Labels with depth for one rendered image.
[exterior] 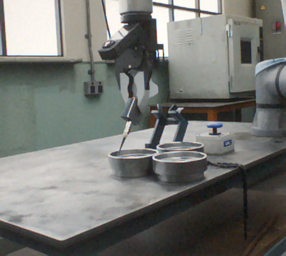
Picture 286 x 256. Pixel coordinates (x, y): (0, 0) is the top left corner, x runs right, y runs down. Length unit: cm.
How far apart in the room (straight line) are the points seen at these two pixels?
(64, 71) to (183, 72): 101
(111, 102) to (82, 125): 33
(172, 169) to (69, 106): 208
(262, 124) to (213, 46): 193
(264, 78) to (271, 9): 359
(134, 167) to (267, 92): 61
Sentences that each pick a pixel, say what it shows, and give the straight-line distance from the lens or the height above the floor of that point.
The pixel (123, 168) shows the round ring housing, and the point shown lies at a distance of 83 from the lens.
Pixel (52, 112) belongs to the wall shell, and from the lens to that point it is 272.
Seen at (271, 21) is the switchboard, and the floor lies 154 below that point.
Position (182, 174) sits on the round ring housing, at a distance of 78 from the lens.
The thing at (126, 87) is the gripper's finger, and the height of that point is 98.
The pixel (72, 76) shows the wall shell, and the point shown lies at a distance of 283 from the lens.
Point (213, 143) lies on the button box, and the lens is 104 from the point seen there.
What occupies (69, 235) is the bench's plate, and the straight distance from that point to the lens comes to 56.
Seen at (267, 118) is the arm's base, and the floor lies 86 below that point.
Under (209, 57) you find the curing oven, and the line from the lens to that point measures 322.
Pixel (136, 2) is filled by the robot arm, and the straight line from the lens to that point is 91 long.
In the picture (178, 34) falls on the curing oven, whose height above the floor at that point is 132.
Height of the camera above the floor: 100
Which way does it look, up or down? 4 degrees down
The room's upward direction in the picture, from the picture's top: 3 degrees counter-clockwise
